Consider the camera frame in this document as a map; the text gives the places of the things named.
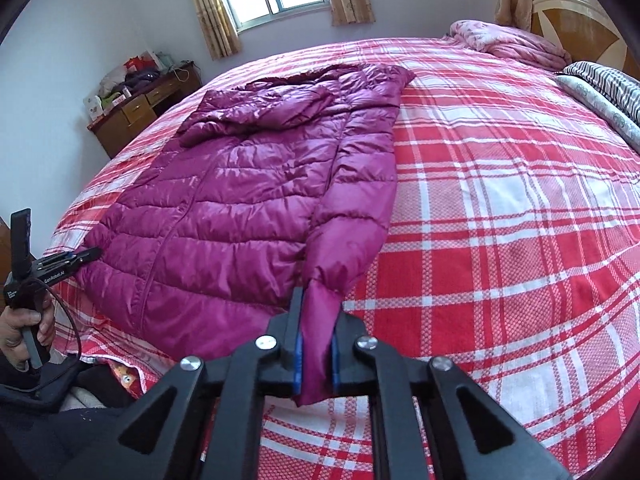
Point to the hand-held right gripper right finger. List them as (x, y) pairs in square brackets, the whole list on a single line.
[(334, 360)]

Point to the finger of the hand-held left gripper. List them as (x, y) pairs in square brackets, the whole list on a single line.
[(87, 254)]

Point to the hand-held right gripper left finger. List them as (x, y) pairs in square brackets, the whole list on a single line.
[(298, 355)]

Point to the magenta quilted puffer jacket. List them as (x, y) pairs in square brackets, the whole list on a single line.
[(225, 200)]

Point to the dark clothes pile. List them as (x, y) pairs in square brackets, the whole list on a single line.
[(142, 80)]

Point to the person's left hand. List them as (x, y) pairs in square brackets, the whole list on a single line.
[(27, 317)]

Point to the orange patterned cloth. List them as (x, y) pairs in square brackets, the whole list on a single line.
[(125, 377)]

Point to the brown wooden desk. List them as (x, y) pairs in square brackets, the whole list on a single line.
[(125, 125)]

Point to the white carton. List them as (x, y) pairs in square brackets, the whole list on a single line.
[(93, 107)]

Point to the pale plastic bag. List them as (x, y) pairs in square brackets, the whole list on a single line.
[(114, 82)]

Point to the person's dark trousers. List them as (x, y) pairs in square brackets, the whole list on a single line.
[(60, 440)]

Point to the red gift box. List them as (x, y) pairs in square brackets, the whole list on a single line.
[(134, 62)]

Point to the red plaid bed sheet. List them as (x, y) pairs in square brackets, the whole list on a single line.
[(500, 210)]

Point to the folded pink blanket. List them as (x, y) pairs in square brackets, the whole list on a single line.
[(510, 42)]

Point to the grey floral pillow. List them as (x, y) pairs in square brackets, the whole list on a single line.
[(595, 97)]

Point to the striped pillow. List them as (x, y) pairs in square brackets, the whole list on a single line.
[(610, 85)]

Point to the wooden bed headboard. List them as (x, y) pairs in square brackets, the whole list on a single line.
[(575, 35)]

